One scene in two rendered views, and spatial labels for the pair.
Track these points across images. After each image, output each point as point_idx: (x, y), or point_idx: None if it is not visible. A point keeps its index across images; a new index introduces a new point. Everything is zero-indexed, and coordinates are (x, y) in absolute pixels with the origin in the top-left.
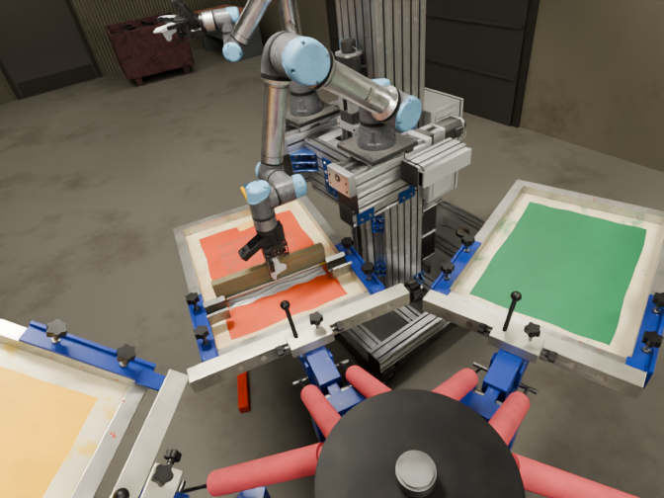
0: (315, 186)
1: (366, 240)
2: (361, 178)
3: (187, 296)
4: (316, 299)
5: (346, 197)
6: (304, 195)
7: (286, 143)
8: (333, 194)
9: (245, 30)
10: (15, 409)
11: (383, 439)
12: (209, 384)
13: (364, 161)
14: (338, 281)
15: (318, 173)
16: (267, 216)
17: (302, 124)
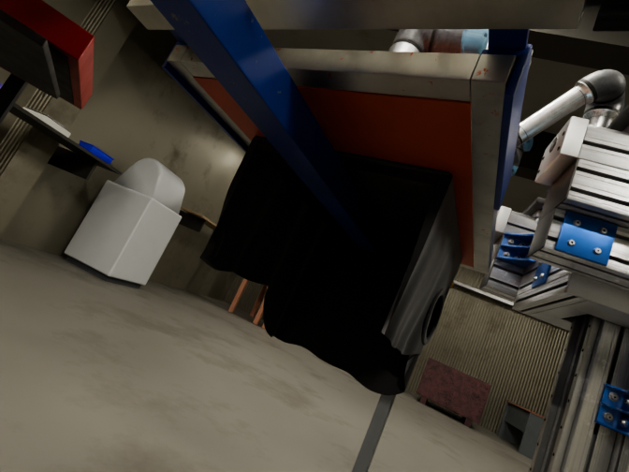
0: (519, 299)
1: (570, 434)
2: (601, 135)
3: None
4: (372, 126)
5: (556, 191)
6: (476, 46)
7: (506, 218)
8: (540, 276)
9: (528, 122)
10: None
11: None
12: (143, 1)
13: (621, 116)
14: (437, 153)
15: (533, 268)
16: (406, 36)
17: (543, 200)
